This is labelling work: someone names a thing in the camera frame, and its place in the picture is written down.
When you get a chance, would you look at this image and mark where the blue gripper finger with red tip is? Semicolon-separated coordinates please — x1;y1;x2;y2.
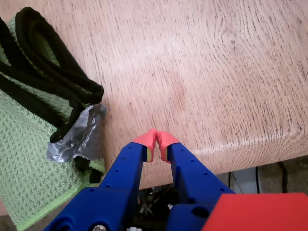
156;130;236;231
44;128;158;231

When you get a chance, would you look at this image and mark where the grey duct tape piece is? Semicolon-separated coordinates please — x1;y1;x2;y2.
47;103;107;163

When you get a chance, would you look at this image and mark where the black rope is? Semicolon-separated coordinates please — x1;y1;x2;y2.
0;6;105;143

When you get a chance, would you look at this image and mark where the green waffle cleaning cloth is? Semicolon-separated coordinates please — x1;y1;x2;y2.
0;13;106;231

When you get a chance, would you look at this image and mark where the black hanging cable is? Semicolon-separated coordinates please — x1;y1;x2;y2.
278;161;289;193

